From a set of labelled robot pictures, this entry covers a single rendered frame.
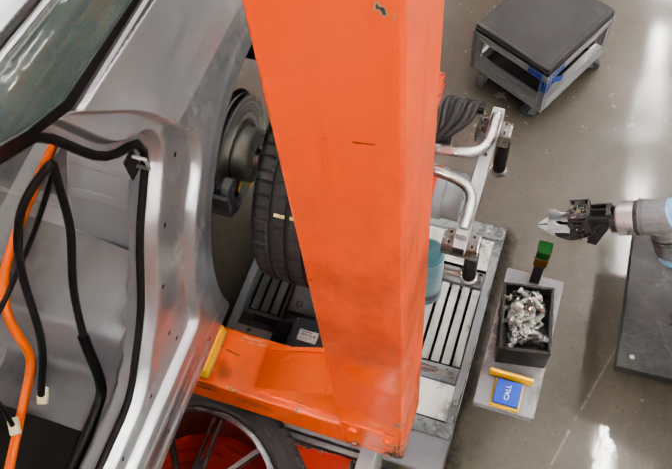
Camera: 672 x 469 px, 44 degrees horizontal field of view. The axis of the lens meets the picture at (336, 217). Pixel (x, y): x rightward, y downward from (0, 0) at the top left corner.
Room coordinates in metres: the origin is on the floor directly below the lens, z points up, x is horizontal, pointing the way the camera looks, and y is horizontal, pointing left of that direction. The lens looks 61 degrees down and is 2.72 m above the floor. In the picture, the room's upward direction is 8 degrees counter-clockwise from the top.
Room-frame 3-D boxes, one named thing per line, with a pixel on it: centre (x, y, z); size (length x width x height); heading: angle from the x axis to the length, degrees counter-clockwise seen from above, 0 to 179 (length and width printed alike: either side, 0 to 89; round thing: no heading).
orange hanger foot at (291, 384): (0.75, 0.26, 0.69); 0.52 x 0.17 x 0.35; 65
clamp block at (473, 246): (0.89, -0.29, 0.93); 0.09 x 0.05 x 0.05; 65
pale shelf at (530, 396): (0.80, -0.47, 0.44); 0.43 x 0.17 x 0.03; 155
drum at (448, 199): (1.10, -0.24, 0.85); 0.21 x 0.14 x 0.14; 65
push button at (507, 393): (0.64, -0.40, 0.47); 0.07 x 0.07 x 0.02; 65
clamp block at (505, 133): (1.20, -0.43, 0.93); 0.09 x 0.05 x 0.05; 65
